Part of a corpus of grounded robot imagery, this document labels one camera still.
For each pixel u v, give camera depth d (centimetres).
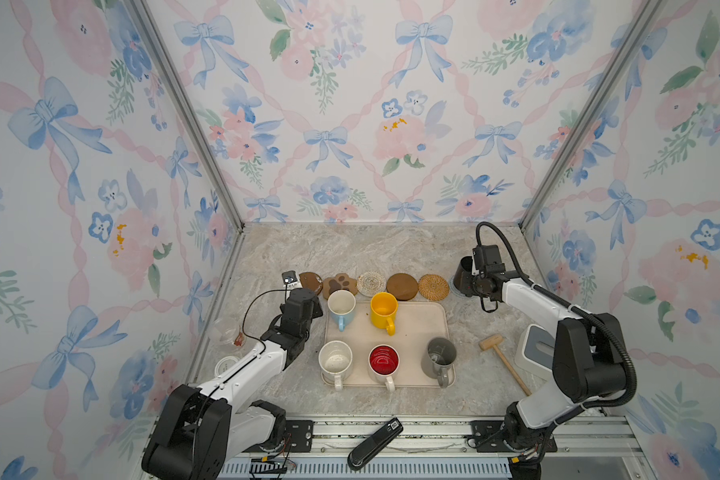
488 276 69
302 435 74
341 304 90
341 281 103
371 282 103
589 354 46
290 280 75
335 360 85
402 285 103
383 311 95
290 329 66
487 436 72
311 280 104
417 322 94
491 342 89
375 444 69
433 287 103
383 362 85
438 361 86
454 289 100
